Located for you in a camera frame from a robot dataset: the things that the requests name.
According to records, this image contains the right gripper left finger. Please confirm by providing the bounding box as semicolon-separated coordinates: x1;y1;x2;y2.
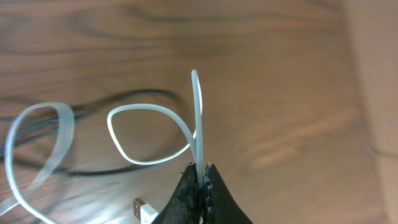
152;163;200;224

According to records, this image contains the thick black cable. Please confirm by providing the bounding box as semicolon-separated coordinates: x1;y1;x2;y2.
0;89;181;177

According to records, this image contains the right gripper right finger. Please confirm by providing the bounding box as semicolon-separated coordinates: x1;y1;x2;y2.
204;163;253;224

